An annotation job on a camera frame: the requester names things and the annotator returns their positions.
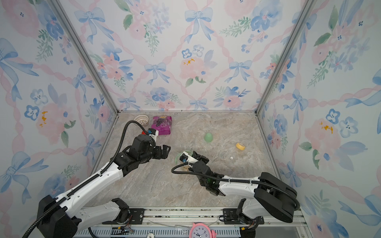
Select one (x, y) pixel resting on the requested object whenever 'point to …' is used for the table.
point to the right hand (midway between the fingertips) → (196, 151)
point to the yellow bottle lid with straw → (240, 146)
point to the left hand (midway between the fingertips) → (164, 146)
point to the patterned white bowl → (142, 119)
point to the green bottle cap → (208, 137)
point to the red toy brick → (143, 133)
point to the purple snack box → (162, 124)
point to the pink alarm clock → (200, 230)
